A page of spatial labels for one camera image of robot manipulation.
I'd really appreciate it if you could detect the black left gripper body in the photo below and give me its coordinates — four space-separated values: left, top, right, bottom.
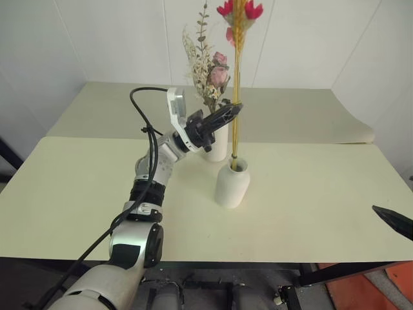
185 110 217 153

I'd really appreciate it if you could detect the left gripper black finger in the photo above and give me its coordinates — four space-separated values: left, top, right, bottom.
203 102 245 126
206 110 242 134

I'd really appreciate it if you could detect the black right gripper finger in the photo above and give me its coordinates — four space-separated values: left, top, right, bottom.
372 205 413 242

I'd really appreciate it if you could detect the red flower and wheat bouquet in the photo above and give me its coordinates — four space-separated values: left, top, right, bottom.
216 0 264 171

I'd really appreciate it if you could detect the pink rose dried flower bouquet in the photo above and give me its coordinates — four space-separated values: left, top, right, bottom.
181 0 232 114

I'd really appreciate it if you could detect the white ceramic cylinder vase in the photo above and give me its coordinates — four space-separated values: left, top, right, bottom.
201 123 230 163

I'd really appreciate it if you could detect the white ceramic bottle vase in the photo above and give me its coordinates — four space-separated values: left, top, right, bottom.
215 158 251 209

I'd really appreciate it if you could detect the orange floor object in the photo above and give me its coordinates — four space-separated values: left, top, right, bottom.
317 262 413 310

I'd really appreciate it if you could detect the dark rounded cylinder shape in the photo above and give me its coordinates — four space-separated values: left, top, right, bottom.
150 283 181 310

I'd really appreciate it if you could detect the dark furniture piece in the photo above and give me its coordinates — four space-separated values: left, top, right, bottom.
0 137 25 185

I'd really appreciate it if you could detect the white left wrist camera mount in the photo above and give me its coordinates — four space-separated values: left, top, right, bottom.
166 87 207 154

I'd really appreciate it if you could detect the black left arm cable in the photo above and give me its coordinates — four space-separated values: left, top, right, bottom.
21 87 171 310

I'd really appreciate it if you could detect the black metal table frame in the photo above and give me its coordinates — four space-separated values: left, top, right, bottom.
0 256 413 287

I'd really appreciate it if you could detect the black bracket with white caster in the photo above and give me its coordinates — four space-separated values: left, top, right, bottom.
274 284 299 310

